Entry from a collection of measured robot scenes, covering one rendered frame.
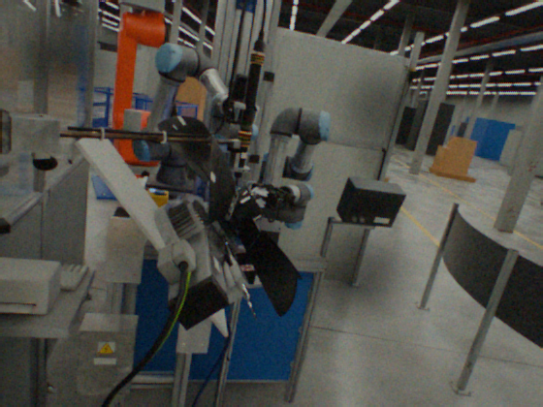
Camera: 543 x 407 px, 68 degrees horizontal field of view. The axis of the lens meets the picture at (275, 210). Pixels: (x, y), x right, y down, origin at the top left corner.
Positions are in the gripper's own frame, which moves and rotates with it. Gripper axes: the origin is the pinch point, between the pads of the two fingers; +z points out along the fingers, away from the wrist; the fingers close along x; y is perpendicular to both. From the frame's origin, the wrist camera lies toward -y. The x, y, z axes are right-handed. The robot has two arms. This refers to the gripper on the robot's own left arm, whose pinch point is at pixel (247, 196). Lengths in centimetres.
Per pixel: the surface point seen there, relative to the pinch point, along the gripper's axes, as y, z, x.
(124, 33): -367, -151, -27
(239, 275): 33.4, 34.6, 4.9
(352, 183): 11, -54, -7
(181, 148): -4.7, 30.0, -16.4
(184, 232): 9.8, 34.9, 4.0
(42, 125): 3, 72, -24
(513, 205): 3, -667, 74
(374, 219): 23, -66, 7
